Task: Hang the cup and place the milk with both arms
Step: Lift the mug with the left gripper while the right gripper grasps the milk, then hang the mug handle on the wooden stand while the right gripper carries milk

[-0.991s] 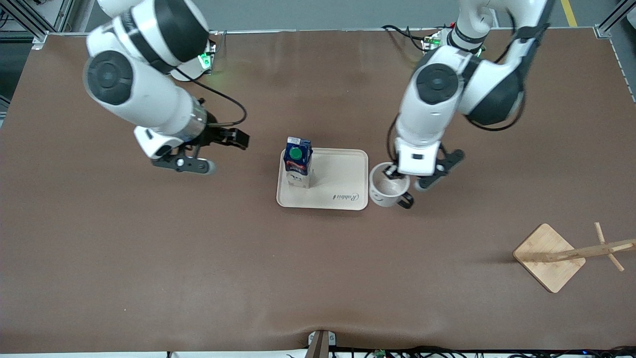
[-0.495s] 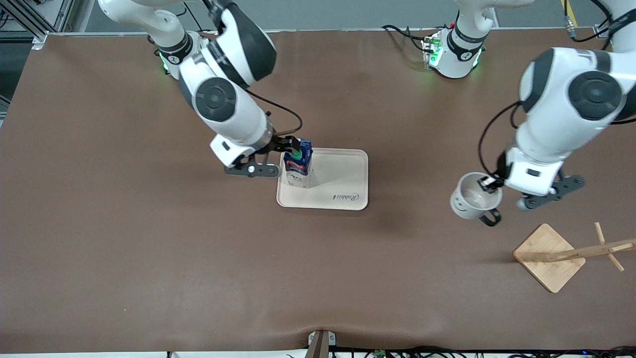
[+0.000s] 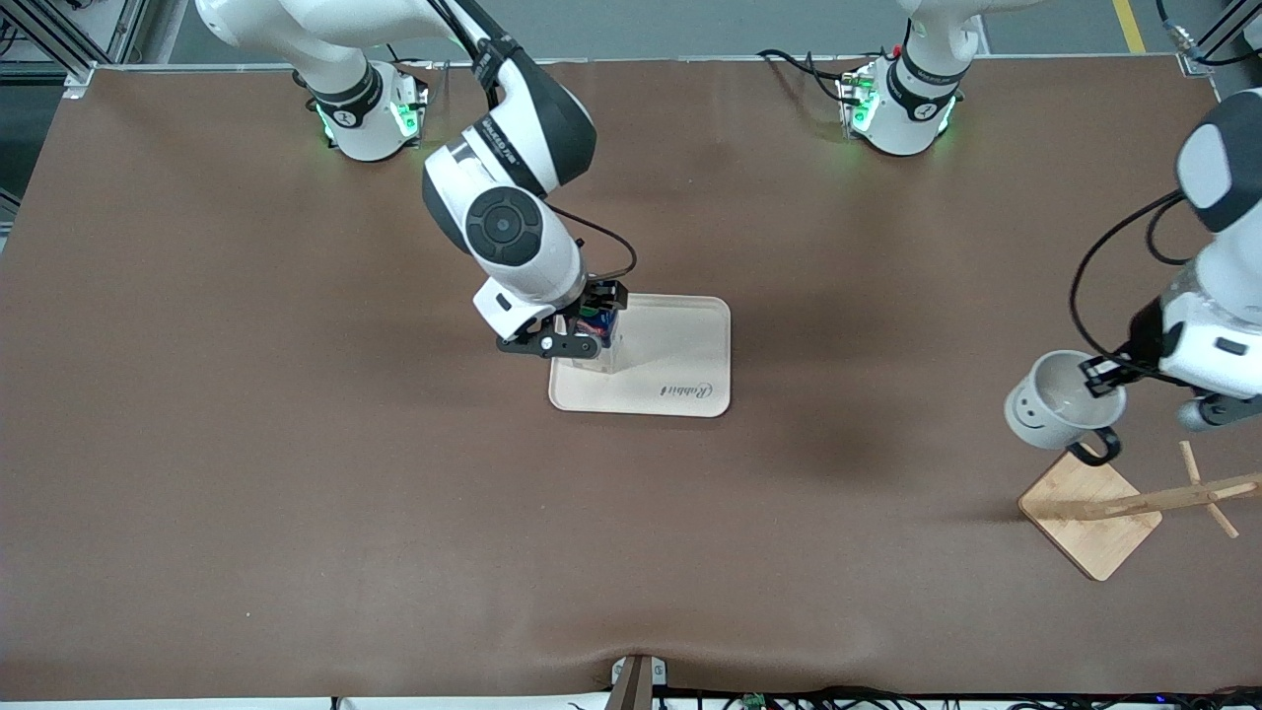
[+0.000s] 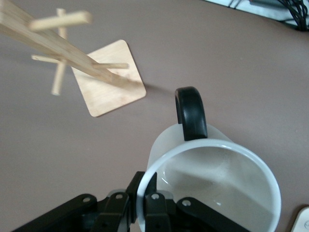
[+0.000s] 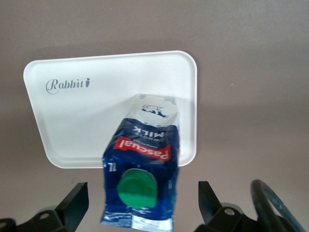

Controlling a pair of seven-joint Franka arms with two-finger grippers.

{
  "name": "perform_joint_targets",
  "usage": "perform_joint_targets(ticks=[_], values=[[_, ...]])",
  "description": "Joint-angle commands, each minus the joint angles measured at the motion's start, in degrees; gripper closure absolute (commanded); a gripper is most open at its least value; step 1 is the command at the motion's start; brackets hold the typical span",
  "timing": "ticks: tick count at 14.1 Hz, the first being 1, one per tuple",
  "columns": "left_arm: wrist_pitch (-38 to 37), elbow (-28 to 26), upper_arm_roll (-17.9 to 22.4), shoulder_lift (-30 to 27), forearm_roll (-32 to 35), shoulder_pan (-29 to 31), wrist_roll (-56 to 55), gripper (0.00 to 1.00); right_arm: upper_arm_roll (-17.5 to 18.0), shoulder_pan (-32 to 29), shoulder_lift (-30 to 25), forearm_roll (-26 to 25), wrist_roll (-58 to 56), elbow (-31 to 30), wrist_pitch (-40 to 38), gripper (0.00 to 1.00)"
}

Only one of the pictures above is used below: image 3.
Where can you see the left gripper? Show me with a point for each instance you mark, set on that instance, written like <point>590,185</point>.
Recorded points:
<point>1147,342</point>

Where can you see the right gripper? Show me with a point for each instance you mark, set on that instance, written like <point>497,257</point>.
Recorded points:
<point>603,297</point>

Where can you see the blue white milk carton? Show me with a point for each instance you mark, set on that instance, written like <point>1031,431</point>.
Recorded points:
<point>603,335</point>

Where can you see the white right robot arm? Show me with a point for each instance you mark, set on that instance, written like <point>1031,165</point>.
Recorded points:
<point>513,148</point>

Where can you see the wooden cup rack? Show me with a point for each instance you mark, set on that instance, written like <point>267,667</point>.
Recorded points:
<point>1089,532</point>

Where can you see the cream tray with Rabbit print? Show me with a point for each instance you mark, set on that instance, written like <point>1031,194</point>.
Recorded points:
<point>670,345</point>

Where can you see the brown table mat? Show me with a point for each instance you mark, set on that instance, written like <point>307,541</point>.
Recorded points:
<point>296,473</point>

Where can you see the aluminium frame post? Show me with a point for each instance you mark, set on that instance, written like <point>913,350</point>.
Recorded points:
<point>1218,44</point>
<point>59,39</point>

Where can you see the metal bracket with brown post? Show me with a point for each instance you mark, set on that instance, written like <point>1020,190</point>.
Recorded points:
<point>636,682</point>

